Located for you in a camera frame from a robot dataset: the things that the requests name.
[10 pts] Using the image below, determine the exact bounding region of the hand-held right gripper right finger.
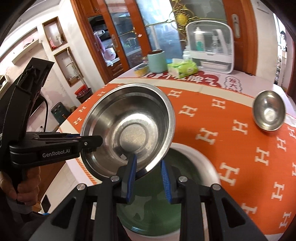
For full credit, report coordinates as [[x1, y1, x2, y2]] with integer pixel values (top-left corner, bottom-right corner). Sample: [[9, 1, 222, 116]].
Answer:
[[161, 160, 269, 241]]

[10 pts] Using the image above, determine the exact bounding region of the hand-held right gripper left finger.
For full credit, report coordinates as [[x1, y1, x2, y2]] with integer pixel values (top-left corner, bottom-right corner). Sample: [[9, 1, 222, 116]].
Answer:
[[29, 154, 138, 241]]

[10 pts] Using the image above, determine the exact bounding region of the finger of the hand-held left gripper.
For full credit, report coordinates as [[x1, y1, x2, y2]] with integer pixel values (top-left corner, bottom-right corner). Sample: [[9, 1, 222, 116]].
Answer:
[[33, 132, 81, 141], [76, 136, 103, 154]]

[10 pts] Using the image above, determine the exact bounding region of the green plate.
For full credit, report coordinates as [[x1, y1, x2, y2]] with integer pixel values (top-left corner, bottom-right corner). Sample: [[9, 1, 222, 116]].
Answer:
[[117, 148, 205, 231]]

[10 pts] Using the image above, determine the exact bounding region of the white paper plate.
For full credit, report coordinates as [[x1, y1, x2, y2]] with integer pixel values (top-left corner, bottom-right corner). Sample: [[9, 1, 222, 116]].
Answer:
[[117, 142, 223, 241]]

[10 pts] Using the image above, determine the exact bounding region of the small steel bowl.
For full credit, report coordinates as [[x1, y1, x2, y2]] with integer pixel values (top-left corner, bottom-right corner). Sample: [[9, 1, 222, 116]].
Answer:
[[252, 90, 287, 132]]

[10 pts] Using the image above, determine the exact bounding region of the person's left hand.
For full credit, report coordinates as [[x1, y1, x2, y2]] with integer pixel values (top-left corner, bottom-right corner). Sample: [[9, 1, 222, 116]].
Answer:
[[0, 166, 42, 206]]

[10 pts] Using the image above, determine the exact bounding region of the green floor appliance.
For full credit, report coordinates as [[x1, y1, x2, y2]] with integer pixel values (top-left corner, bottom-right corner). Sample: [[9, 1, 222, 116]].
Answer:
[[51, 103, 70, 125]]

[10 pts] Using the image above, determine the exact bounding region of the red plastic basket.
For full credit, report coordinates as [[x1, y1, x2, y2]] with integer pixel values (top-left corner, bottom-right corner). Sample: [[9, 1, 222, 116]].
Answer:
[[74, 84, 93, 104]]

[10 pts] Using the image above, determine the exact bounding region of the orange patterned table blanket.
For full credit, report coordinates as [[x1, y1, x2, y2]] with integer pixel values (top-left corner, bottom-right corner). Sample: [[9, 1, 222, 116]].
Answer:
[[59, 77, 296, 241]]

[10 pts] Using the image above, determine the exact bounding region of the yellow round tin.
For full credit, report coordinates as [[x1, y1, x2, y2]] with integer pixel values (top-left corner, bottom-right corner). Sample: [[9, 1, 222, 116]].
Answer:
[[134, 63, 150, 77]]

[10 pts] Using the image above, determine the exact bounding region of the red and white printed mat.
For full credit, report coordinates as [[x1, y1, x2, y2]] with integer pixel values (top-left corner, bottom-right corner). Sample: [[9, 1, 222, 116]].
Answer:
[[146, 70, 244, 93]]

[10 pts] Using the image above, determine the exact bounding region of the green tissue pack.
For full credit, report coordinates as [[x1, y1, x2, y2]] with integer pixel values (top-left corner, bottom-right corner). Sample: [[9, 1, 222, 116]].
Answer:
[[167, 58, 199, 79]]

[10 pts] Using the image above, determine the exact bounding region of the wooden glass-door cabinet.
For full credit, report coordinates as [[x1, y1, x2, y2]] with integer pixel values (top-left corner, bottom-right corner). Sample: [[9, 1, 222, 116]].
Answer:
[[70, 0, 258, 85]]

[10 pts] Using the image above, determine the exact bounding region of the white plastic storage box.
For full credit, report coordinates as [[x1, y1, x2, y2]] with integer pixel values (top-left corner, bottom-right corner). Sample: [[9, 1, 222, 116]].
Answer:
[[185, 21, 235, 72]]

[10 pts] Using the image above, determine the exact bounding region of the gold flower ornament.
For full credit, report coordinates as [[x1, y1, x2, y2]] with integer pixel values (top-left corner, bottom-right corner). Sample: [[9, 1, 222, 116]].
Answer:
[[171, 0, 200, 26]]

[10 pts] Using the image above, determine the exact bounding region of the black cable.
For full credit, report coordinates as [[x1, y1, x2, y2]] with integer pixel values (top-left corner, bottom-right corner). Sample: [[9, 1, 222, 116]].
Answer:
[[38, 95, 49, 133]]

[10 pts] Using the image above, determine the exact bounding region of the wooden wall niche shelf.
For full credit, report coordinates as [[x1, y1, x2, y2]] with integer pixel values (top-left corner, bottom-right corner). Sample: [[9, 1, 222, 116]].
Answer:
[[42, 16, 68, 52], [53, 47, 84, 87]]

